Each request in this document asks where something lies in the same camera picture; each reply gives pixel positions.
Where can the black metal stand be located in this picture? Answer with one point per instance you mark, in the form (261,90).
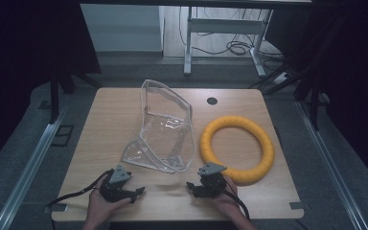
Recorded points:
(54,96)
(314,102)

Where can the dark curtain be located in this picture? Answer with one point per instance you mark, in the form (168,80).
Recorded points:
(22,64)
(361,80)

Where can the person's left hand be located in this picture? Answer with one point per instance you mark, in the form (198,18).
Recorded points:
(100,207)

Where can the person's right hand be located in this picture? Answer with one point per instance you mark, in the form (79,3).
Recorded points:
(230,202)

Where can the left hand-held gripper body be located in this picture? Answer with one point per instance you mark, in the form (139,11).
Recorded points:
(119,175)

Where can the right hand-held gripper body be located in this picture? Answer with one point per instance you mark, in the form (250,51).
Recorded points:
(212,182)

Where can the white power strip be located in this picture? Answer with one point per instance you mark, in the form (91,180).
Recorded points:
(281,78)

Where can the black round table grommet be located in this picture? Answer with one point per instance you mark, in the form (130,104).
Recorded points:
(212,101)

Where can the white metal desk frame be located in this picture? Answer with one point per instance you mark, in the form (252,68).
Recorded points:
(223,25)

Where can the aluminium floor rail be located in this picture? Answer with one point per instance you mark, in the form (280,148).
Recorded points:
(28,166)
(332,166)

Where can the transparent plastic bag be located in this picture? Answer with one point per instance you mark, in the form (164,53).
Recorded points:
(166,137)

